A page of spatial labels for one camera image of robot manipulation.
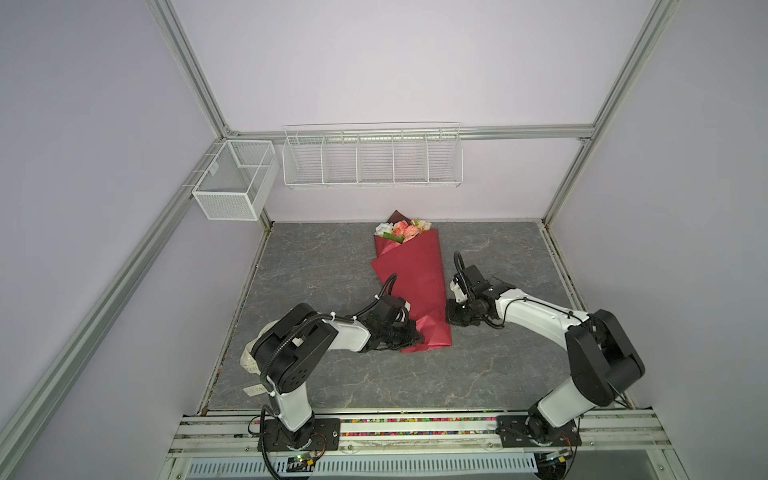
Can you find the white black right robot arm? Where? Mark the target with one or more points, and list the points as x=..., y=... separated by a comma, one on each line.
x=603, y=362

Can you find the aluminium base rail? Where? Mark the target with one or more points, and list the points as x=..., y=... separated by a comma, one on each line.
x=606, y=444

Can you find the white fake flower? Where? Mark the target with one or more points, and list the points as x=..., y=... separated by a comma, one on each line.
x=384, y=229

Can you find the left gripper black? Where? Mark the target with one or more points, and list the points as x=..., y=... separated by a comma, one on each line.
x=411, y=333

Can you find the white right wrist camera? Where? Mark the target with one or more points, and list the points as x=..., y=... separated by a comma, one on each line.
x=458, y=292

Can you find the small white mesh basket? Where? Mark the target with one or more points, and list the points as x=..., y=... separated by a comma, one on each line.
x=236, y=183

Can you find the long white wire basket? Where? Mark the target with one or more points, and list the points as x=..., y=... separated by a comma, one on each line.
x=356, y=155

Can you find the white perforated vent panel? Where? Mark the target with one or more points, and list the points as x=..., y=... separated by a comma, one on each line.
x=363, y=466

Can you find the red pink fake rose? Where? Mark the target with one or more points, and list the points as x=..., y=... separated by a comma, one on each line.
x=404, y=231

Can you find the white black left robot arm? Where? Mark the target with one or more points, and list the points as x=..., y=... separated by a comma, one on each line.
x=291, y=349

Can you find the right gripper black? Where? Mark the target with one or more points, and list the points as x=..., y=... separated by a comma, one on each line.
x=451, y=318

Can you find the aluminium frame profile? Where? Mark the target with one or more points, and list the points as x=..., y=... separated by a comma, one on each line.
x=39, y=407

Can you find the cream printed ribbon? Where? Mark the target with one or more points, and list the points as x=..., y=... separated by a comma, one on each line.
x=250, y=365

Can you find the dark red wrapping paper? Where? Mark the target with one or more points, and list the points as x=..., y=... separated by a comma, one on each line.
x=420, y=281

